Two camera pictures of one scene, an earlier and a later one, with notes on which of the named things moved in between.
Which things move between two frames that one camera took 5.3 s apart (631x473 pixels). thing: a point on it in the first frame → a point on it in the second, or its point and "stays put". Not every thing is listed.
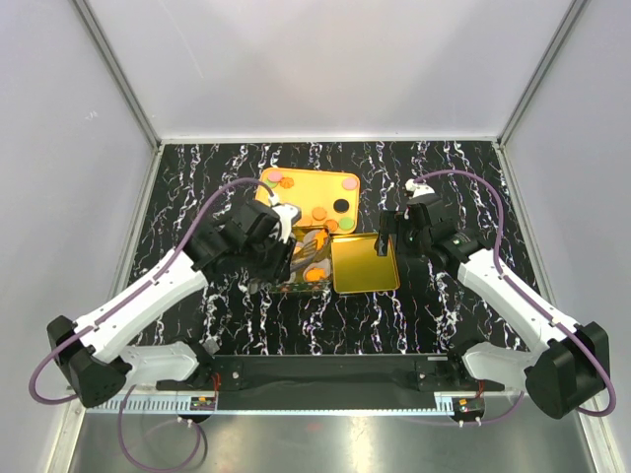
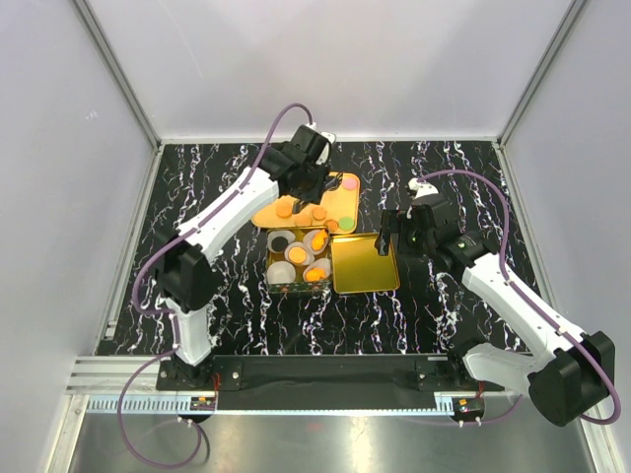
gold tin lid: [357, 267] stays put
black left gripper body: [268, 261] → [313, 185]
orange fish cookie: [314, 274] stays put
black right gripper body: [410, 242] stays put
